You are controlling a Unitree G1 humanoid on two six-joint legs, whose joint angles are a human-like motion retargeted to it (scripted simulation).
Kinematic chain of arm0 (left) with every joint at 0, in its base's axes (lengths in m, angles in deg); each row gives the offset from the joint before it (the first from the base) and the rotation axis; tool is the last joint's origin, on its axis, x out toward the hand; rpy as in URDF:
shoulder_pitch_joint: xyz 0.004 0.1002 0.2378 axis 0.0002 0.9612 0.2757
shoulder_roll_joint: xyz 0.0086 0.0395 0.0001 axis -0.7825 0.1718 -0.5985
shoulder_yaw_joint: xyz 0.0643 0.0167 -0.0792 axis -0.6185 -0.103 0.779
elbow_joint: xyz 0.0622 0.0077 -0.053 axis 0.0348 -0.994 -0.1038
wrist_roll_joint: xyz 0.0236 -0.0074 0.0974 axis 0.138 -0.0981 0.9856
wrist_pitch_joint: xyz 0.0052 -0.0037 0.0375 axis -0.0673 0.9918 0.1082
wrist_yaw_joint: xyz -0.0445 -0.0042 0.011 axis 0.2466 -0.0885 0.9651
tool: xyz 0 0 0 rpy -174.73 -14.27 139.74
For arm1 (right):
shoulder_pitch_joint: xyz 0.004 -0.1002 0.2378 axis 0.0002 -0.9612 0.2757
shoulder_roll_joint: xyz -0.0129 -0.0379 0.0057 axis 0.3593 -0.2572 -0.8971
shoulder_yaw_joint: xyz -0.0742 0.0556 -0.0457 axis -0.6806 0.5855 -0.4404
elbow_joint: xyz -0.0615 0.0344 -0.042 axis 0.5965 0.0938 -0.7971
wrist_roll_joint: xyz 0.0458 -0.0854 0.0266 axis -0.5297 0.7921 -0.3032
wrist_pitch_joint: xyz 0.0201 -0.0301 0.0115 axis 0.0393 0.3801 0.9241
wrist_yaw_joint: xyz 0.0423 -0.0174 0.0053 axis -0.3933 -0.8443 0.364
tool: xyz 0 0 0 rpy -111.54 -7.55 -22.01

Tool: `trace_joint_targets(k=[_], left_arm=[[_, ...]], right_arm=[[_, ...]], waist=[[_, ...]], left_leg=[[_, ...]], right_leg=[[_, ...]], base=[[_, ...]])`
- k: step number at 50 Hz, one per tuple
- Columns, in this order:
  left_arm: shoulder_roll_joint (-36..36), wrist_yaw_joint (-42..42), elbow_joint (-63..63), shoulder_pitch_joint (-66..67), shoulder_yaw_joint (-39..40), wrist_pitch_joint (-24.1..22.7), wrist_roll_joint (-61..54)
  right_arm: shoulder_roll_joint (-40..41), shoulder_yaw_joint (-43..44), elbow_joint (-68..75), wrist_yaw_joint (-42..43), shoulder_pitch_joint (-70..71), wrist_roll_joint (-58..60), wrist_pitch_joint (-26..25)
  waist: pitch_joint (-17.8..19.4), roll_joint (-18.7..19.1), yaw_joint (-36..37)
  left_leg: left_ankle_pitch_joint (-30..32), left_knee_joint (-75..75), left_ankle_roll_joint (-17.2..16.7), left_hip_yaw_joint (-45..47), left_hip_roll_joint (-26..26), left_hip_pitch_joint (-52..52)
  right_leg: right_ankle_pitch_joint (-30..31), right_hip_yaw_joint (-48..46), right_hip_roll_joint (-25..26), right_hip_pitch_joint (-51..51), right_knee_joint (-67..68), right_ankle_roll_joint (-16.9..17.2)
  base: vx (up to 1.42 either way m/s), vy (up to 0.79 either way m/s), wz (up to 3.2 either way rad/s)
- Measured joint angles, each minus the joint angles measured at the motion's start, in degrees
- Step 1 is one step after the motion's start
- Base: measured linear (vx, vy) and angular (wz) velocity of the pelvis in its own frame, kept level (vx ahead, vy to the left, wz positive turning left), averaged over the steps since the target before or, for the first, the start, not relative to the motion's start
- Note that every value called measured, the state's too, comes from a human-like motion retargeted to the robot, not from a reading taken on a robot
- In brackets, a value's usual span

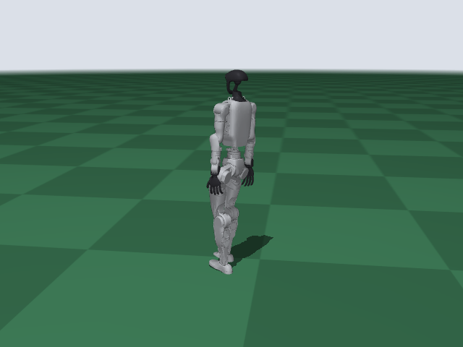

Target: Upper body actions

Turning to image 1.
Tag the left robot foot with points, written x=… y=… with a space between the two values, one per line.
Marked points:
x=227 y=269

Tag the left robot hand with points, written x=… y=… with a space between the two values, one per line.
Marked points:
x=214 y=182

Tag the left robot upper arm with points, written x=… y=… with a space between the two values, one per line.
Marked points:
x=221 y=110

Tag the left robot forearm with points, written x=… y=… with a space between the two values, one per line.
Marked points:
x=215 y=153

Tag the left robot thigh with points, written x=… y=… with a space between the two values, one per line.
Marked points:
x=218 y=200

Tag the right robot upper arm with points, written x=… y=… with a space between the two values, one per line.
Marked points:
x=252 y=128

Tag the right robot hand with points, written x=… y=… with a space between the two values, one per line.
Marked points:
x=249 y=175

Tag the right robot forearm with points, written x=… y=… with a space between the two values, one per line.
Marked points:
x=249 y=148

